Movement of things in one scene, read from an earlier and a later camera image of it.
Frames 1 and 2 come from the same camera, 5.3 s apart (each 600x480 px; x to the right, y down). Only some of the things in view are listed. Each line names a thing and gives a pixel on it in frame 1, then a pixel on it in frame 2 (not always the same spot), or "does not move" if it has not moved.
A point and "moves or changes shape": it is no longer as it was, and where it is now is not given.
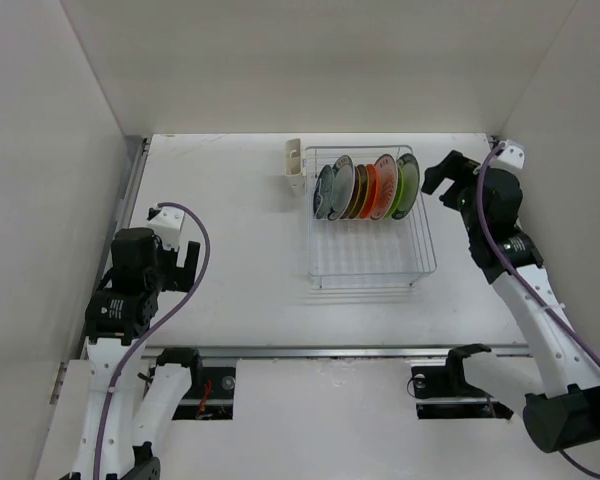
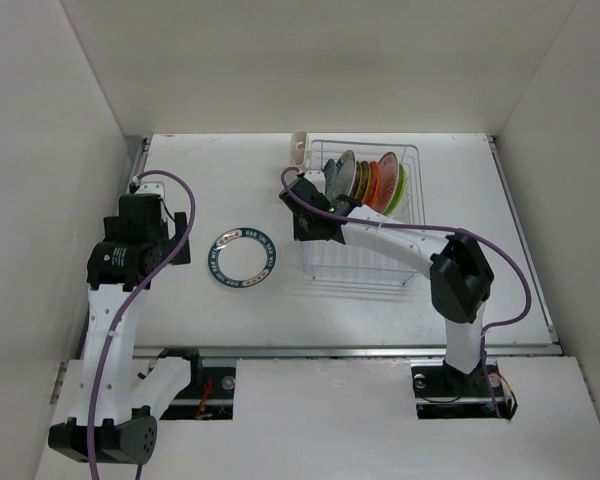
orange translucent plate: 371,193 does not move
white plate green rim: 410,187 -> 242,257
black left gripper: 180,278 -> 172,245
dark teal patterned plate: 323,192 moves or changes shape
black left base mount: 219,404 does not move
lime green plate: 398,200 does not move
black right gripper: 455,166 -> 301,232
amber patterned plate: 362,192 does not move
